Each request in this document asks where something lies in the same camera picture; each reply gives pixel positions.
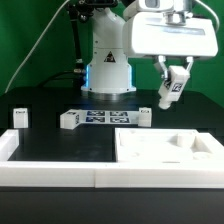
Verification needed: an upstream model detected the white U-shaped fence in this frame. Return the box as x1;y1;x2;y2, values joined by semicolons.
0;130;224;188

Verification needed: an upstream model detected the blue fiducial tag sheet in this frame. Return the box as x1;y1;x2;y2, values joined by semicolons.
85;110;130;124

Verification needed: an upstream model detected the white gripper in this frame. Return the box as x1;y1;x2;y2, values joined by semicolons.
123;13;218;80

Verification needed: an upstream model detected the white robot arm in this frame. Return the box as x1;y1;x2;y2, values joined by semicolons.
75;0;220;108

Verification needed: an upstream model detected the black cable and post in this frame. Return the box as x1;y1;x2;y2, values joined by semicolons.
39;3;88;88

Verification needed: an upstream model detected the white square table top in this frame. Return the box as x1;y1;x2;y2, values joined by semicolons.
114;128;224;163

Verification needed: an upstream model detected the grey cable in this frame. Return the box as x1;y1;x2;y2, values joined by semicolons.
4;0;72;95

